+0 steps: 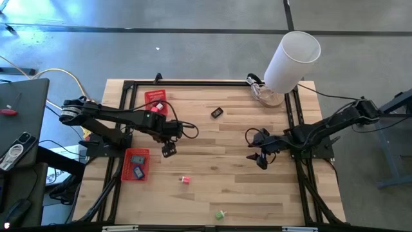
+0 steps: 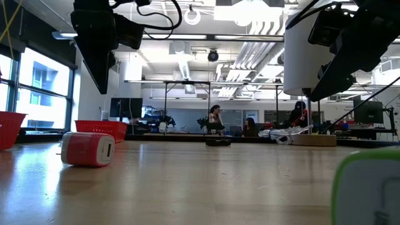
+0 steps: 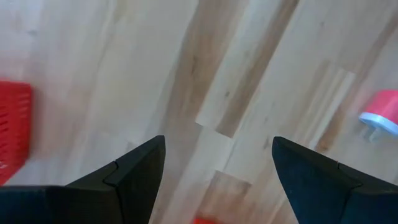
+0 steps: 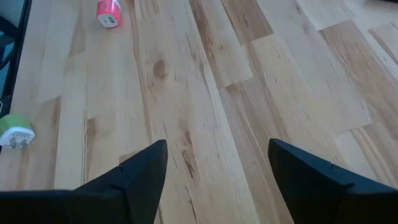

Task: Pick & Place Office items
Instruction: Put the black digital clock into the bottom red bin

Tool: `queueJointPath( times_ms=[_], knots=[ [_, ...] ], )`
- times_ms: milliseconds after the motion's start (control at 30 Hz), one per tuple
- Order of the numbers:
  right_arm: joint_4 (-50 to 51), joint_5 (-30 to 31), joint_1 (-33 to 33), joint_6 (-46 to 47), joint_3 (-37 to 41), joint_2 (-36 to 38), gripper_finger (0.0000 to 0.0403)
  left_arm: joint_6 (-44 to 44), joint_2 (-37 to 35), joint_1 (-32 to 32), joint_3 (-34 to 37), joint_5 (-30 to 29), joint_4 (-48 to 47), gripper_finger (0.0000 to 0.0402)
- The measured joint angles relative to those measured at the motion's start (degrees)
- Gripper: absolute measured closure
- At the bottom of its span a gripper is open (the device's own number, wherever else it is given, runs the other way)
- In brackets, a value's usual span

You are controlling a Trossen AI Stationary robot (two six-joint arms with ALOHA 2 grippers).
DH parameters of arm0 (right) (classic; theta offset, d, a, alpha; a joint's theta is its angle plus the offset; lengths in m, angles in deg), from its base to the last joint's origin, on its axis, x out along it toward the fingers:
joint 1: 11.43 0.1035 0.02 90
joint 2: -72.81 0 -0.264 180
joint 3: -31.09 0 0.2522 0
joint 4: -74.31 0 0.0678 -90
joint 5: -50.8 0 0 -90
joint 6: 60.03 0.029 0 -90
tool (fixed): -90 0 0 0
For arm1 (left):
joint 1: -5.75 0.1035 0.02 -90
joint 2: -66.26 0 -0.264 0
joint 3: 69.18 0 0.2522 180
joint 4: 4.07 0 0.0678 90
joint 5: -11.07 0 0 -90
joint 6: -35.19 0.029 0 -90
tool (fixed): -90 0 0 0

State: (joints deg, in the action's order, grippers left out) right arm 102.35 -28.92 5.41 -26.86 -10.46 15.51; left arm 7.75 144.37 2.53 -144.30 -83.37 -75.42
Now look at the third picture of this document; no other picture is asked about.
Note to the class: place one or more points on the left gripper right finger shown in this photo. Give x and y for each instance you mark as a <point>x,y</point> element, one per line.
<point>335,199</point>

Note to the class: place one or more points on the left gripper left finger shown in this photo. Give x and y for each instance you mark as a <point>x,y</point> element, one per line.
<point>77,205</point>

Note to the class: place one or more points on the red plastic mesh basket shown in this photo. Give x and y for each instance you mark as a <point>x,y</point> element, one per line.
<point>14,130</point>

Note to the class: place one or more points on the pink and white charger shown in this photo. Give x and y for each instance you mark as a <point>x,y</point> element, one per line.
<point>384,104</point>

